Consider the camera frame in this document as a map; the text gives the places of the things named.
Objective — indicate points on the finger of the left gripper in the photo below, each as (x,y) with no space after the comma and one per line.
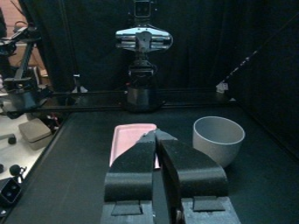
(139,40)
(147,40)

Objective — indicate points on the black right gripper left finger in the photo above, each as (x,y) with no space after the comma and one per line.
(130,175)

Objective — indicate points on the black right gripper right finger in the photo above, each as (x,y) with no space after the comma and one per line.
(194,172)

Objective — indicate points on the pink rectangular plate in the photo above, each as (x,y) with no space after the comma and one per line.
(126,138)

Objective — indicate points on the grey round cup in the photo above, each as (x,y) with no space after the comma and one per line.
(217,151)

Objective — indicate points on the white paper tag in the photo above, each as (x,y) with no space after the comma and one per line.
(222,87)

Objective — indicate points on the grey padded box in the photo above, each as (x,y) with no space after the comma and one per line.
(35,134)

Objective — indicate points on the black chair caster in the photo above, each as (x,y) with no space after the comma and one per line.
(11,139)

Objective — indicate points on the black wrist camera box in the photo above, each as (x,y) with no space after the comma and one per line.
(142,8)

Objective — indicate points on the black frame pole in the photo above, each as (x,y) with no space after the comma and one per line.
(72,58)

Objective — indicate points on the black camera device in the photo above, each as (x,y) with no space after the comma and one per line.
(8,191)

